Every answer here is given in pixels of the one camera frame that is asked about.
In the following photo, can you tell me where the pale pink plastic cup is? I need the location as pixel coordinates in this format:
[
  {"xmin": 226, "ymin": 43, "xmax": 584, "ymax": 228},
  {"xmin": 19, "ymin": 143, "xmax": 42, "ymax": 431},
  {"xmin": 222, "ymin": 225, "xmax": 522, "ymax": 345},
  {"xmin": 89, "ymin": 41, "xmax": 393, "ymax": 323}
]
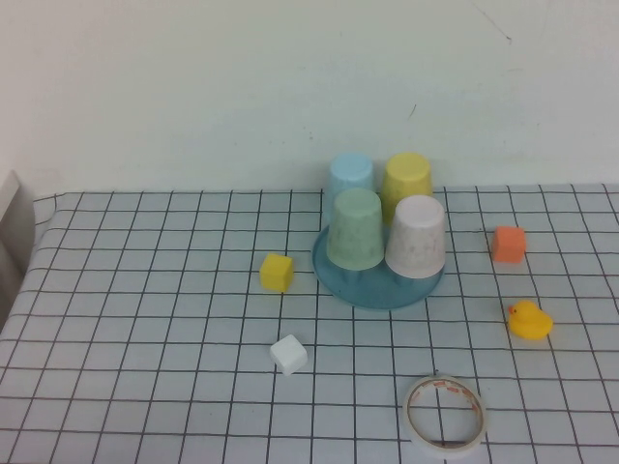
[{"xmin": 383, "ymin": 193, "xmax": 448, "ymax": 281}]

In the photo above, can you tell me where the pale green plastic cup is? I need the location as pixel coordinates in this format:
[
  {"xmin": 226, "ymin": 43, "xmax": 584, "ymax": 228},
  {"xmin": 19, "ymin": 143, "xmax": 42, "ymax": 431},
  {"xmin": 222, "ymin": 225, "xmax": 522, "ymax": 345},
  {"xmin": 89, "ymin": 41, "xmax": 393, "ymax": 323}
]
[{"xmin": 325, "ymin": 188, "xmax": 388, "ymax": 273}]

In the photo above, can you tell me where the light blue plastic cup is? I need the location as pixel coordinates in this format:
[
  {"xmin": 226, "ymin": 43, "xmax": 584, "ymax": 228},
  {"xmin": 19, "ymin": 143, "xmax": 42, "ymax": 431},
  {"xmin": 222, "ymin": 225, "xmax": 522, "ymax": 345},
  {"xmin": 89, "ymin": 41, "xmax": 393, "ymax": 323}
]
[{"xmin": 327, "ymin": 151, "xmax": 376, "ymax": 228}]

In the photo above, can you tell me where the blue cup stand with pegs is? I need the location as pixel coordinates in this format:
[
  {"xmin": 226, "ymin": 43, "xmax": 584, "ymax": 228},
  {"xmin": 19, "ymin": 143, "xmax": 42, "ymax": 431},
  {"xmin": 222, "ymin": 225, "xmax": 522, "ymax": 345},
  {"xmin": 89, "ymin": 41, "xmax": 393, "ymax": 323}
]
[{"xmin": 311, "ymin": 223, "xmax": 446, "ymax": 311}]

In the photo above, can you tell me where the yellow plastic cup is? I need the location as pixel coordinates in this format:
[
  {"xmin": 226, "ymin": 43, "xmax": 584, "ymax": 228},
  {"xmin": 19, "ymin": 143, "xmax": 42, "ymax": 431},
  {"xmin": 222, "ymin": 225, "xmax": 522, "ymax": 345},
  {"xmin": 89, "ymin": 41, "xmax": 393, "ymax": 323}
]
[{"xmin": 379, "ymin": 152, "xmax": 434, "ymax": 227}]

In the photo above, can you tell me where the yellow foam cube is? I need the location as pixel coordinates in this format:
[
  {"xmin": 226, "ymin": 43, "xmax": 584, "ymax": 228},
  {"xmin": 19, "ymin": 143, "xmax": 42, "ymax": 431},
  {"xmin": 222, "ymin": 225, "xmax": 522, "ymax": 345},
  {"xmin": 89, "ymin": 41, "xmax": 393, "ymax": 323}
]
[{"xmin": 258, "ymin": 252, "xmax": 295, "ymax": 294}]

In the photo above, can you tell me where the white foam cube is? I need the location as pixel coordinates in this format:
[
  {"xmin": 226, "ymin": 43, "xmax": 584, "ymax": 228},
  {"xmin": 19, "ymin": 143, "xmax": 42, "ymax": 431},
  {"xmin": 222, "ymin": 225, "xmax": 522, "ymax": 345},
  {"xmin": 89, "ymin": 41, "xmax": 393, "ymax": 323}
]
[{"xmin": 268, "ymin": 333, "xmax": 310, "ymax": 377}]

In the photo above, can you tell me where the orange foam cube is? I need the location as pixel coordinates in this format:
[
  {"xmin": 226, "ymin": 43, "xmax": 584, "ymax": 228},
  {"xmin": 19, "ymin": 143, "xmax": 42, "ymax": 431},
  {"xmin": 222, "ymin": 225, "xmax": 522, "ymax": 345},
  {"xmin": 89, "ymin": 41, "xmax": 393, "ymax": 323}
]
[{"xmin": 490, "ymin": 225, "xmax": 527, "ymax": 265}]

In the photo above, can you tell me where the yellow rubber duck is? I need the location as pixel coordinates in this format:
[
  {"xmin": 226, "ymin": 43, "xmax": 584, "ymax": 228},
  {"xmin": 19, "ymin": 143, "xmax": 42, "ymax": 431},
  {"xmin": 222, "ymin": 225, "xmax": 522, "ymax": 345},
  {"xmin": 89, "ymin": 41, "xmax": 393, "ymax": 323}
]
[{"xmin": 506, "ymin": 299, "xmax": 555, "ymax": 341}]

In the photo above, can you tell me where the white tape roll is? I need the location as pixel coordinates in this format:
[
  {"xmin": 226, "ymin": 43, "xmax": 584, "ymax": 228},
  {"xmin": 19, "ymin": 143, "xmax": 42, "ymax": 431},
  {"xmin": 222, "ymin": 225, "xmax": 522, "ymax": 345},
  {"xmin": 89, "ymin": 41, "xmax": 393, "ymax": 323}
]
[{"xmin": 402, "ymin": 372, "xmax": 488, "ymax": 460}]

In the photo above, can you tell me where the white panel edge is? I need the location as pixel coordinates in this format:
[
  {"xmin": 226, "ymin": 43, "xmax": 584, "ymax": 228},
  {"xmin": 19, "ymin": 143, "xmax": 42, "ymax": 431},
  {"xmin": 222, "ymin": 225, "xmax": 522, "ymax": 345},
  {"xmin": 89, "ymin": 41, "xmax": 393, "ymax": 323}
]
[{"xmin": 0, "ymin": 168, "xmax": 36, "ymax": 272}]

